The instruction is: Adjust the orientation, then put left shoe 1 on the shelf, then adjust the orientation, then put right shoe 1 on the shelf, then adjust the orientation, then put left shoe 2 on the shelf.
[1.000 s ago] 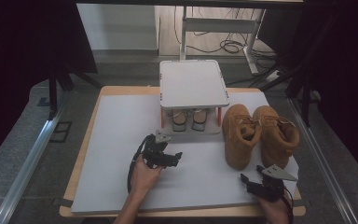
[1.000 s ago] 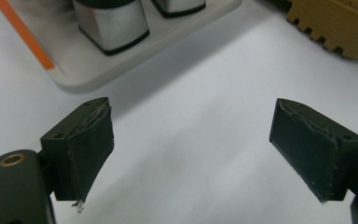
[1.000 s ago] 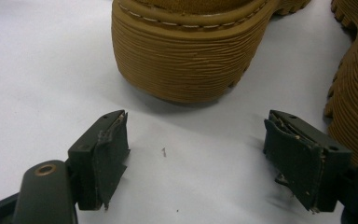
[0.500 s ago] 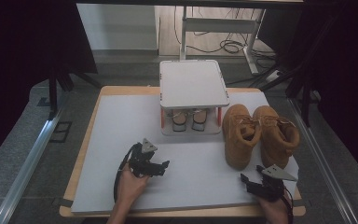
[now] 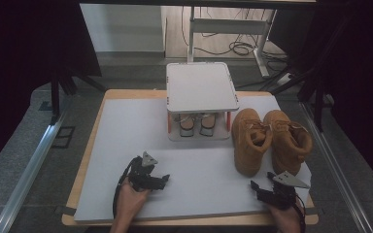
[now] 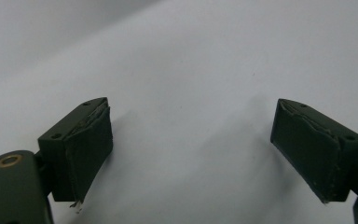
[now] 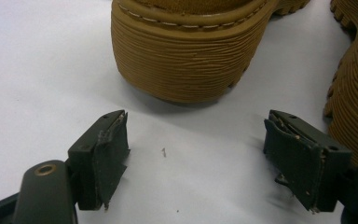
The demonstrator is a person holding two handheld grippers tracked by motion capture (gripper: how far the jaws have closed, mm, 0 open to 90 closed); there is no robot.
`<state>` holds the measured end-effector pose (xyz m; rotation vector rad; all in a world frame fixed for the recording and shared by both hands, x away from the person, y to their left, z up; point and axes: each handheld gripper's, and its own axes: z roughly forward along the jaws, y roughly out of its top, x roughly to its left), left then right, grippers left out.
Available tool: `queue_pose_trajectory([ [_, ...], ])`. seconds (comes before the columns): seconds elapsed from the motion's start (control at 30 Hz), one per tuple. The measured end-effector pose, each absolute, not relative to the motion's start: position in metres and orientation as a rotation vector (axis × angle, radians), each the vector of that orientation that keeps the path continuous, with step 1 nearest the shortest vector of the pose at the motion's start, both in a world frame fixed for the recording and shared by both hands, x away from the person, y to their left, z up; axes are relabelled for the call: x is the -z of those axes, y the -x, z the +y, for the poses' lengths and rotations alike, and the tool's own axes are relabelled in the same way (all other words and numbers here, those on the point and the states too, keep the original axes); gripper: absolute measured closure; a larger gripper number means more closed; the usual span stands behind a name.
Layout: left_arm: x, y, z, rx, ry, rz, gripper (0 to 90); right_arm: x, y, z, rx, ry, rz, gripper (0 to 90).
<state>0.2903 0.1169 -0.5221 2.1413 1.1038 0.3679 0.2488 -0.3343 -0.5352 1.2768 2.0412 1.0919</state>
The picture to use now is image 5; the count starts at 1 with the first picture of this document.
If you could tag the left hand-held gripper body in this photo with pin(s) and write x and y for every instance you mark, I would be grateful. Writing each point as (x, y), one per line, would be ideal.
(141, 178)

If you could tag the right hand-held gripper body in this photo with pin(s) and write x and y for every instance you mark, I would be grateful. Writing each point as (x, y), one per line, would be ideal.
(285, 194)

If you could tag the tan suede boot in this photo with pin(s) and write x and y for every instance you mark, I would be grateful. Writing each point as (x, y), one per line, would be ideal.
(291, 142)
(249, 152)

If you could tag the white two-tier shoe rack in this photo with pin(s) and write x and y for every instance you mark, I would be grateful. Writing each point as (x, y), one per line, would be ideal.
(199, 87)

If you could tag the person's right hand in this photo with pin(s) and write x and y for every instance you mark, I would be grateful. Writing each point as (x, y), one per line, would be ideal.
(288, 220)

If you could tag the person's left hand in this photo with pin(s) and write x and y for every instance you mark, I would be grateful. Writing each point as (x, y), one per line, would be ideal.
(131, 202)

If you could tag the black tape strip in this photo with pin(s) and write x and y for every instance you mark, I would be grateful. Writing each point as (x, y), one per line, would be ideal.
(311, 211)
(68, 210)

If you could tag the grey table mat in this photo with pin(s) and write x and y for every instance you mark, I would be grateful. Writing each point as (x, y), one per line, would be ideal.
(207, 194)

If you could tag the black metal stand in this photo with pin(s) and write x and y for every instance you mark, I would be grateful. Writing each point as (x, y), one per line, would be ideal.
(55, 97)
(319, 97)

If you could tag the white power strip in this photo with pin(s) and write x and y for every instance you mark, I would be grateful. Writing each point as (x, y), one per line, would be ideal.
(285, 78)

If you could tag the black curtain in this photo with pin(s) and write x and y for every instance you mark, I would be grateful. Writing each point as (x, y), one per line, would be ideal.
(362, 81)
(22, 64)

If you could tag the aluminium floor rail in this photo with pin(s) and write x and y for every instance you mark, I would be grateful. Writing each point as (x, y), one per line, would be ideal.
(29, 168)
(336, 168)

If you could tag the white metal desk frame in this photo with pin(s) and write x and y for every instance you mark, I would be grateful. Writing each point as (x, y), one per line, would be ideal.
(230, 26)

